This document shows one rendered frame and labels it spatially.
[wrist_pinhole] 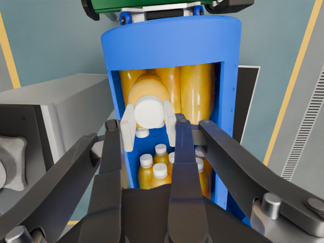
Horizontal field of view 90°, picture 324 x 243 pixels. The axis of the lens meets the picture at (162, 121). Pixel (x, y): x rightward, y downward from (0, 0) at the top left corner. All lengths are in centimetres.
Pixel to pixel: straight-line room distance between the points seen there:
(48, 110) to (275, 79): 178
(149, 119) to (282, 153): 219
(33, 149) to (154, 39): 50
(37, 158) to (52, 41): 119
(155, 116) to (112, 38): 16
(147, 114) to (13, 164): 50
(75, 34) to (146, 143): 122
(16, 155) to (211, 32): 59
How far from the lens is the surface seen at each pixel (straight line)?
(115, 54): 30
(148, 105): 20
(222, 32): 29
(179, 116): 17
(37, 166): 65
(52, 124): 61
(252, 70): 158
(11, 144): 63
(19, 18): 179
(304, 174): 274
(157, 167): 47
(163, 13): 45
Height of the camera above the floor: 149
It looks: 68 degrees down
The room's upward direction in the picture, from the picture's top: 169 degrees clockwise
